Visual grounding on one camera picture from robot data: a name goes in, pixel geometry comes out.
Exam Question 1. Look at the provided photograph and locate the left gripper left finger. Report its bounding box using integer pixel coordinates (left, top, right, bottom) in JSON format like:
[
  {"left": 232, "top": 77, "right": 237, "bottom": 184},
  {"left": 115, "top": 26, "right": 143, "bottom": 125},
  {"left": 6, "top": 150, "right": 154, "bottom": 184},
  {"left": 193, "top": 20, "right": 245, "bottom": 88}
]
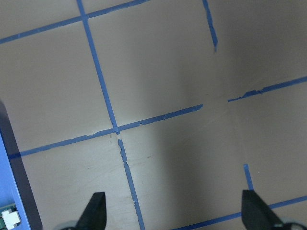
[{"left": 75, "top": 192, "right": 106, "bottom": 230}]

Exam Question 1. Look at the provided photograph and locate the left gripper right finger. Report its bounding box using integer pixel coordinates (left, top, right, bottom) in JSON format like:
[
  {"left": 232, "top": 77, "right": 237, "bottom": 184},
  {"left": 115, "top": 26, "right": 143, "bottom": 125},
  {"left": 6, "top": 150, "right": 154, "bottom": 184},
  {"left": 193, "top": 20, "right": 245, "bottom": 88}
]
[{"left": 241, "top": 189, "right": 307, "bottom": 230}]

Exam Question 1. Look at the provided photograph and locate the blue plastic tray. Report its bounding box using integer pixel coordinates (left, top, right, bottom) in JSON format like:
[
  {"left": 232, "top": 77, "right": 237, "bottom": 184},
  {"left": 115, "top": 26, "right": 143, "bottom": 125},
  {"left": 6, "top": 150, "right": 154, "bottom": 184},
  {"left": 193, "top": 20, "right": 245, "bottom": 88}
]
[{"left": 0, "top": 103, "right": 43, "bottom": 230}]

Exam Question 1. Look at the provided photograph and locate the green terminal block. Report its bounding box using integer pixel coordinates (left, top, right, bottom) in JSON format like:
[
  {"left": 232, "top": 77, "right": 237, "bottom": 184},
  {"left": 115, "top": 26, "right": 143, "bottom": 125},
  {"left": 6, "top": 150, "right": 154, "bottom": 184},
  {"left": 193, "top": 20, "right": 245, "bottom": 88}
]
[{"left": 0, "top": 204, "right": 21, "bottom": 230}]

